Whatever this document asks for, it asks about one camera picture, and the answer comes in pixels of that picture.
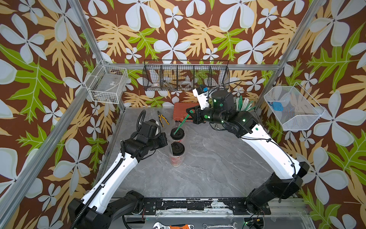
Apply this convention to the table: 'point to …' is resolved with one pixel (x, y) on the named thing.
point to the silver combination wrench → (232, 225)
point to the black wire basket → (182, 75)
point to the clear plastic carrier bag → (180, 140)
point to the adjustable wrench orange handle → (159, 225)
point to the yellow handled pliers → (160, 119)
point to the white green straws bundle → (243, 104)
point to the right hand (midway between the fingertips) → (186, 109)
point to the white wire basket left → (105, 83)
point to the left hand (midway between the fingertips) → (168, 137)
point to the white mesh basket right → (295, 109)
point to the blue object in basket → (278, 106)
